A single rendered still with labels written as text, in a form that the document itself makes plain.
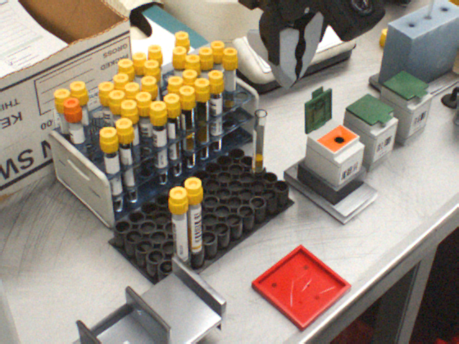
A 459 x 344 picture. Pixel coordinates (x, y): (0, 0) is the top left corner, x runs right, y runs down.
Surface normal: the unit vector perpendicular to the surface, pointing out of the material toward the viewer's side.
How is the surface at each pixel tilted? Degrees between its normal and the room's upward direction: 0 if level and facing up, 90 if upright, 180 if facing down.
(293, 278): 0
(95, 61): 92
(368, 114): 0
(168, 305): 0
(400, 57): 90
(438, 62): 90
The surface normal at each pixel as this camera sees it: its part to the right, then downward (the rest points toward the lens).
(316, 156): -0.70, 0.44
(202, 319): 0.06, -0.75
